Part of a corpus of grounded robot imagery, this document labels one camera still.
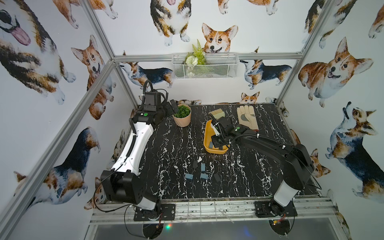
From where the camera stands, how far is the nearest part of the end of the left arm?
0.55 m

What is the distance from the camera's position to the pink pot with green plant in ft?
3.36

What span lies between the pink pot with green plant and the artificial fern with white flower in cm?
25

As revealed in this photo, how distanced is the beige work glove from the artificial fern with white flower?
0.49m

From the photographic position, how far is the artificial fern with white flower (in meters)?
0.81
